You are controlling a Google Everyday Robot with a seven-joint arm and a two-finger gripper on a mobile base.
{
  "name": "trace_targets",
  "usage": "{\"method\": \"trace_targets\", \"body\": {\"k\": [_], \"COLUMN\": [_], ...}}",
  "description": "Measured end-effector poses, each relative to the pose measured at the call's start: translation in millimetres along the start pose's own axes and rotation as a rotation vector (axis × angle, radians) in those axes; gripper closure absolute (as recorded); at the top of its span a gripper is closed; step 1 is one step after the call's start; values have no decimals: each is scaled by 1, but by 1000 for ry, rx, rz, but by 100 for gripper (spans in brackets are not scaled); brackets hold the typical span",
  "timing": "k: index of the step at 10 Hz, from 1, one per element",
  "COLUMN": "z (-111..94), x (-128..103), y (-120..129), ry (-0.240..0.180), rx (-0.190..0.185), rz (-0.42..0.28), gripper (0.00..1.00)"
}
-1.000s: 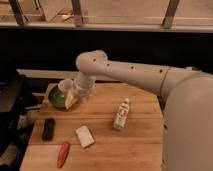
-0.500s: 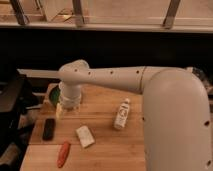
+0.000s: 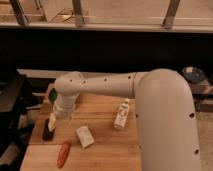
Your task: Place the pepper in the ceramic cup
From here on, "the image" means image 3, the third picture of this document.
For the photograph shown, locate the white rectangular block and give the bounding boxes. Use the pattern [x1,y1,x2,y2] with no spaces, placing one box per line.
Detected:
[76,125,95,148]

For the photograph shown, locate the green bowl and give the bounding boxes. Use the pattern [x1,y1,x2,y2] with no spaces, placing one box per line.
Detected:
[49,89,57,103]

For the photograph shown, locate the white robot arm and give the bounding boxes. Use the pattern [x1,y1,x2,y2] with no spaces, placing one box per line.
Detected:
[53,69,202,171]

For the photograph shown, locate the white plastic bottle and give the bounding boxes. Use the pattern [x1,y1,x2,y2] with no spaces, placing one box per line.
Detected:
[114,99,130,130]

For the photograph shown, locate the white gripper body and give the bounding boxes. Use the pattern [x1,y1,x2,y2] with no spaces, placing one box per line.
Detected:
[53,94,78,119]

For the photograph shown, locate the black rectangular device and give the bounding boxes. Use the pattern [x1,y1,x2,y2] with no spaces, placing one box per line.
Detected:
[42,119,54,141]

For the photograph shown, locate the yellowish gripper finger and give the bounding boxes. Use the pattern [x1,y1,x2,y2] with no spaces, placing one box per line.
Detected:
[66,116,73,127]
[48,113,56,132]

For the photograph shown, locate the dark blue plate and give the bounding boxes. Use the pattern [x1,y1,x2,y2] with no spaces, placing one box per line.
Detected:
[182,66,205,84]

